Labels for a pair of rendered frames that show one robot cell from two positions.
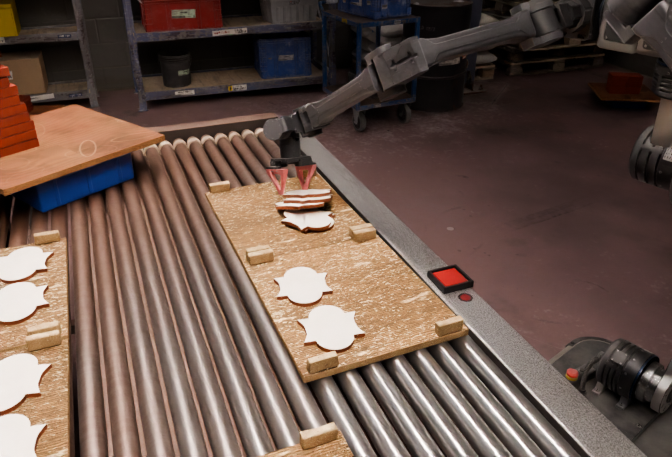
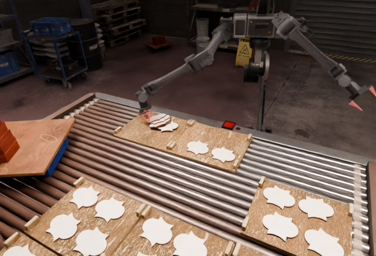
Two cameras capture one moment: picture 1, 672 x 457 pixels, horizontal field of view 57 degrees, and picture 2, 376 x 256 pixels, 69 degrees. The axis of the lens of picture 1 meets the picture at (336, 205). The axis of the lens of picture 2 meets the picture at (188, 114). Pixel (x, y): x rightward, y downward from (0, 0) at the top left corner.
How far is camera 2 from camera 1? 0.96 m
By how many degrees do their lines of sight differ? 34
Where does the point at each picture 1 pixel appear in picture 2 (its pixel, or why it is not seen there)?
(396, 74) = (202, 64)
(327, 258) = (191, 136)
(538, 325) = not seen: hidden behind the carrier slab
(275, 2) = not seen: outside the picture
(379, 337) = (236, 150)
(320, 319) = (217, 154)
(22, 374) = (158, 225)
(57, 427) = (193, 229)
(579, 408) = (293, 142)
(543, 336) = not seen: hidden behind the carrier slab
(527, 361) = (271, 136)
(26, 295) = (110, 204)
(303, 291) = (201, 149)
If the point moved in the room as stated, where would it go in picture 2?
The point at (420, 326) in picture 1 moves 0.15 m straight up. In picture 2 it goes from (241, 142) to (243, 120)
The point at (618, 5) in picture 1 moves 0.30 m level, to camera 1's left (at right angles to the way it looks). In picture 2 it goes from (283, 30) to (247, 42)
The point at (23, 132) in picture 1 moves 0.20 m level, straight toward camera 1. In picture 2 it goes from (13, 144) to (41, 151)
